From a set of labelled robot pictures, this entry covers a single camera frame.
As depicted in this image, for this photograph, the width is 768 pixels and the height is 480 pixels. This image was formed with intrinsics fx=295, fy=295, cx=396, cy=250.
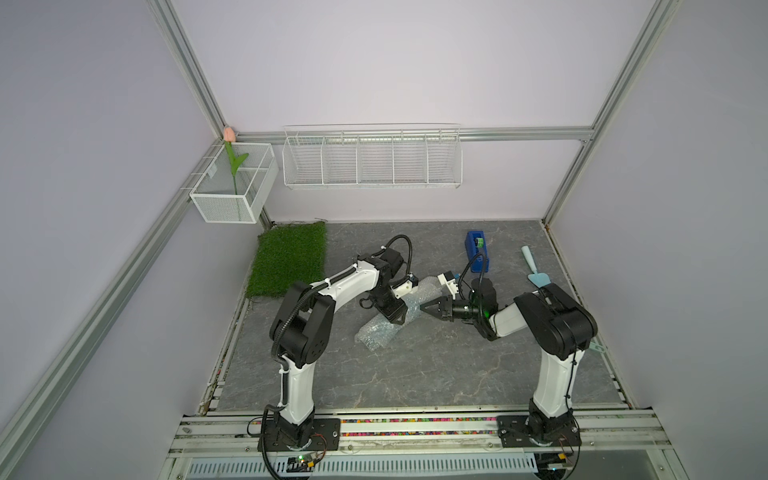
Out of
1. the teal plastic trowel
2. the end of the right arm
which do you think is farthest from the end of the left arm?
the teal plastic trowel

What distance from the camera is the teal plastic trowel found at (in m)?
1.04

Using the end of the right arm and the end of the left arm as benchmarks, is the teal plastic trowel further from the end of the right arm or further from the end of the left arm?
the end of the left arm

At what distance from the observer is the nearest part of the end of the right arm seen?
30.7 inches

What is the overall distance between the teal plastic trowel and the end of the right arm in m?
0.32
